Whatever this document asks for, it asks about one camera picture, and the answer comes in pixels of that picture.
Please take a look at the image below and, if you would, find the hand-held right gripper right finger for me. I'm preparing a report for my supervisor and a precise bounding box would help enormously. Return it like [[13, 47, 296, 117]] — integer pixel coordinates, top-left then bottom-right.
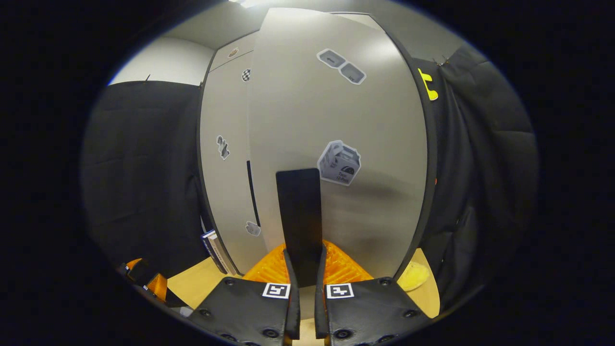
[[315, 240, 431, 346]]

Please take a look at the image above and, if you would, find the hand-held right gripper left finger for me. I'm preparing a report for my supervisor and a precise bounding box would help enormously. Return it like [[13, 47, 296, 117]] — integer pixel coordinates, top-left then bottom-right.
[[187, 244, 301, 346]]

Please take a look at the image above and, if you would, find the grey shoe cabinet door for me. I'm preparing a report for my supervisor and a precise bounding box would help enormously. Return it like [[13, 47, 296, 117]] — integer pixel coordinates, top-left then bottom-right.
[[247, 7, 428, 288], [198, 48, 270, 275]]

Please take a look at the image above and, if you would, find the grey double-door shoe cabinet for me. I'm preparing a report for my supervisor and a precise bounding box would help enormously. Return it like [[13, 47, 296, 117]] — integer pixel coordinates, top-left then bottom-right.
[[197, 10, 439, 284]]

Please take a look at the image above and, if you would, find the blue book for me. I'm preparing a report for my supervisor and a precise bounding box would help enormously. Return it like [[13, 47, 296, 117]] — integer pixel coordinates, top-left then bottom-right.
[[201, 231, 226, 274]]

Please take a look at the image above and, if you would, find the white book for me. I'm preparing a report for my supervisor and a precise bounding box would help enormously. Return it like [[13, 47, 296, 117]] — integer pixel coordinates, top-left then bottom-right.
[[211, 232, 239, 276]]

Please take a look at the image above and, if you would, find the yellow sponge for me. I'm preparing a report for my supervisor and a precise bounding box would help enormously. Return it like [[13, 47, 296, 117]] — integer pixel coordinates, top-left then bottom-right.
[[398, 262, 431, 292]]

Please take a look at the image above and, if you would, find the black backdrop cloth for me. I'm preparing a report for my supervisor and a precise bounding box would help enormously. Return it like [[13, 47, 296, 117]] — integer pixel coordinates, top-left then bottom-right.
[[82, 46, 539, 308]]

